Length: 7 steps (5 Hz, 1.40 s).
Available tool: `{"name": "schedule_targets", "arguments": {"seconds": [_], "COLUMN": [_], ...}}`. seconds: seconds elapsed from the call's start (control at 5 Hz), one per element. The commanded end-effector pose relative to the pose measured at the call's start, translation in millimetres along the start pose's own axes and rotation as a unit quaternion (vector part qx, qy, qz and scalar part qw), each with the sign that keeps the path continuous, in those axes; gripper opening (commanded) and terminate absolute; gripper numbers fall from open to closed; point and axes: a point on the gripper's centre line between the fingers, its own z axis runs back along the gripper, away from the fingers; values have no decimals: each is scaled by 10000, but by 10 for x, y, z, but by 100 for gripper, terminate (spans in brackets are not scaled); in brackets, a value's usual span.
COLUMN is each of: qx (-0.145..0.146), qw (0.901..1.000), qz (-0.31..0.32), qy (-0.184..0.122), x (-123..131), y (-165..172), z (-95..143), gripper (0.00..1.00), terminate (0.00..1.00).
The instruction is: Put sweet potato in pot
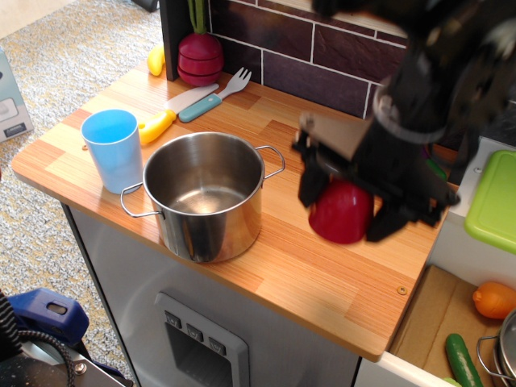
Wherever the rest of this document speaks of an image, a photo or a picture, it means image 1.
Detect orange toy fruit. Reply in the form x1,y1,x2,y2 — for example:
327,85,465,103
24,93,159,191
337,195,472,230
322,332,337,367
472,282,515,319

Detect purple toy eggplant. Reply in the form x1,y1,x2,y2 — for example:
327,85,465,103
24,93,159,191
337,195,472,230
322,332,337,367
422,145,447,181

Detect black coiled cable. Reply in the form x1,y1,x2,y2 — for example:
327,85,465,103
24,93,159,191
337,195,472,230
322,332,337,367
11,329,76,387

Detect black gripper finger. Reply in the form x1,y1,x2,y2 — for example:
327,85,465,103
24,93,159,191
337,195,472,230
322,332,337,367
298,155,331,208
366,201,418,242

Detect red wooden toy radish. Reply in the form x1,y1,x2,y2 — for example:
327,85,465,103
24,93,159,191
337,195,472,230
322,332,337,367
177,1,224,86

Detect teal-handled toy fork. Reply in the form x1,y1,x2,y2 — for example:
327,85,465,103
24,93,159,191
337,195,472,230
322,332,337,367
179,68,252,123

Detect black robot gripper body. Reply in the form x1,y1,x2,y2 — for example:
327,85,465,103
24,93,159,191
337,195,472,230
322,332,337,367
292,76,461,227

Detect yellow-handled toy knife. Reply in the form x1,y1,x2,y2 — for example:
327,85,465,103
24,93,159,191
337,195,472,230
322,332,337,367
138,83,218,145

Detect grey toy oven panel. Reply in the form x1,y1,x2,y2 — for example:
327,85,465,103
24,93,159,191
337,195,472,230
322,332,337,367
155,292,251,386

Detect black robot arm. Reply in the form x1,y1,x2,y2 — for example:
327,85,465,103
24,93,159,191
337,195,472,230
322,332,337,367
293,1,515,242

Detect green plastic cutting board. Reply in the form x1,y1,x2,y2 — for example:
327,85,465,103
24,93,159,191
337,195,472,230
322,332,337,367
464,150,515,254

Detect small steel pot with lid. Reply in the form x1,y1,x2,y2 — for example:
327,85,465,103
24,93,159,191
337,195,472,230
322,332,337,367
476,310,515,386

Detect stainless steel pot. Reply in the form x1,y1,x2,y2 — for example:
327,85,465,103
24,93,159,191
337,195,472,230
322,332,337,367
120,132,285,264

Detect green toy cucumber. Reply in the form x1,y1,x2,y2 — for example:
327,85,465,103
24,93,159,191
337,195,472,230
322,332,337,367
445,333,483,387

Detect blue clamp tool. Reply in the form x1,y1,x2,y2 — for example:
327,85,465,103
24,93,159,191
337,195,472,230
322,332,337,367
7,288,89,346

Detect yellow toy banana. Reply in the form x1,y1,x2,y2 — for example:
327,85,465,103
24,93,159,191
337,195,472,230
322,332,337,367
147,44,165,77

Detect brown cardboard box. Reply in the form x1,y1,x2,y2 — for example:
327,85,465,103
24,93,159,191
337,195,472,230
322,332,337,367
389,266,501,386

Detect light blue plastic cup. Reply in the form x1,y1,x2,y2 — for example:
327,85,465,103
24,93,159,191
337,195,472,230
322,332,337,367
81,109,143,194

